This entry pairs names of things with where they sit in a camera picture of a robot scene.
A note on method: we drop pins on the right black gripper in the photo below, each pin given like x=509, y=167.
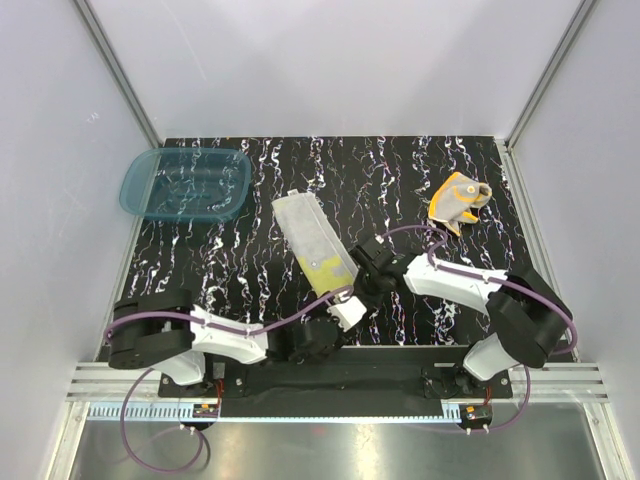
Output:
x=361, y=272

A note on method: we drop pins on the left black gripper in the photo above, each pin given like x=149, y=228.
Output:
x=342, y=336

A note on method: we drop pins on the grey yellow frog towel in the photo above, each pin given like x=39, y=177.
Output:
x=315, y=244

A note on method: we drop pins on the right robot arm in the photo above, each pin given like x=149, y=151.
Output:
x=527, y=318

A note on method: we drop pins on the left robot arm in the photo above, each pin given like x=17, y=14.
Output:
x=169, y=333

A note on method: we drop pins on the grey orange crumpled towel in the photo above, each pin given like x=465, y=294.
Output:
x=452, y=204

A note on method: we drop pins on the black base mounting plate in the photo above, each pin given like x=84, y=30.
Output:
x=330, y=372

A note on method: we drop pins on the left orange connector box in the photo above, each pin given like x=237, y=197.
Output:
x=206, y=410

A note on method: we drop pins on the orange connector box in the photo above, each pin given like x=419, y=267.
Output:
x=206, y=410
x=476, y=416

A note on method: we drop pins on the right orange connector box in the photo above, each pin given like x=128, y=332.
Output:
x=476, y=416

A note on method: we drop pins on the blue transparent plastic container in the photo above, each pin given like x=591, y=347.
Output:
x=184, y=184

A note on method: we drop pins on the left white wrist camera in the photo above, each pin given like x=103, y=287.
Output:
x=348, y=313

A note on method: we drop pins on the aluminium frame rail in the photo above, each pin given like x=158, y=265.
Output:
x=111, y=395

